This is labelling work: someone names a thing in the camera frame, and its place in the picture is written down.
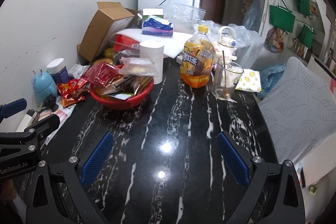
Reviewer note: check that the white lid supplement jar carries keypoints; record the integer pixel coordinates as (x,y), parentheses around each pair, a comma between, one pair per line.
(58,71)

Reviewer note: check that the smiley pattern paper packet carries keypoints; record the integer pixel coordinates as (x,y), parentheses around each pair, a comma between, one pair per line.
(249,81)

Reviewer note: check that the red plastic mesh basket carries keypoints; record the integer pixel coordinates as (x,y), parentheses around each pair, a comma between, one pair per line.
(95,91)

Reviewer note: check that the green tote bag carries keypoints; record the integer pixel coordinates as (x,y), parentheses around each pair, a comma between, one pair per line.
(281,17)

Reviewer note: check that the dark red triangular snack bag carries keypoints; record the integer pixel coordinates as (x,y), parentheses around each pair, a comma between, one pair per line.
(101,74)

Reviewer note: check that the white water bottle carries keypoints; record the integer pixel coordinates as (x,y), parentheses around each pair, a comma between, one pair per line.
(226,44)

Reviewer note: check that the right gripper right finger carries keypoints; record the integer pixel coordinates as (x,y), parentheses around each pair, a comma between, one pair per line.
(272,192)

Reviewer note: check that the seaweed cracker clear packet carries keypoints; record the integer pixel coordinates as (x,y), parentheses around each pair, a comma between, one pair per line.
(118,85)

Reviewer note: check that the green meat snack bag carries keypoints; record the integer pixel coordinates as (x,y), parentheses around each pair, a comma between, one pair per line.
(140,83)

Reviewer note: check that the grey leaf pattern cushion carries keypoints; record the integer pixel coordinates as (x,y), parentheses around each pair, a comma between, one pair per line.
(299,112)

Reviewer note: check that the blue tissue pack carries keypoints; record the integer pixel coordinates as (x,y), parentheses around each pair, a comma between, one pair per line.
(156,26)

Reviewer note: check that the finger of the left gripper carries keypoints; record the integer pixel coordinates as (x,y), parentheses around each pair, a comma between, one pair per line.
(12,108)
(39,124)

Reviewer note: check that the clear glass cup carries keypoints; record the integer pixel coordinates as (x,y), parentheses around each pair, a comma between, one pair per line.
(226,79)

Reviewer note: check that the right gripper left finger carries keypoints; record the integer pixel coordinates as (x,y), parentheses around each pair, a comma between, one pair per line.
(46,203)

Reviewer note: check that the white paper towel roll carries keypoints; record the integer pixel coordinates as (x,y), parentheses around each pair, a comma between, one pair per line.
(153,51)

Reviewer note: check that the iced tea bottle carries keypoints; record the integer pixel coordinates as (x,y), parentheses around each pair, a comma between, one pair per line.
(197,59)

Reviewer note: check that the pink green wet wipes pack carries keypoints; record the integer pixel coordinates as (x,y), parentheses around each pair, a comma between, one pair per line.
(63,113)

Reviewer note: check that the brown cardboard box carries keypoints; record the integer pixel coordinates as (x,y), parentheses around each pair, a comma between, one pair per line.
(111,17)

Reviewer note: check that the white desiccant sachet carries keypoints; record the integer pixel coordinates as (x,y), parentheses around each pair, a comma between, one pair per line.
(78,71)

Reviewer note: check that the blue round humidifier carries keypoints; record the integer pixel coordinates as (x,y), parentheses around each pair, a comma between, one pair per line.
(44,85)

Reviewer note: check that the large clear zip bag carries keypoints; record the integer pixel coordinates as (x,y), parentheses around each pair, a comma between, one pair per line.
(186,17)

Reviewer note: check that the clear plastic container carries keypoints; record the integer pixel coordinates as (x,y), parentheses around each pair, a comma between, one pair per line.
(124,46)

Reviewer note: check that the green white snack packet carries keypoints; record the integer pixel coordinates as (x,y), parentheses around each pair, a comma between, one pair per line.
(118,96)

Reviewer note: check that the red sauce packets pile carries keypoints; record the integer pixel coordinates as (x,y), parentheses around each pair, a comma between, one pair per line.
(73,92)

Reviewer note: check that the white foam sheet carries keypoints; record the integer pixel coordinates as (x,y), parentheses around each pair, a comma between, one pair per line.
(173,45)

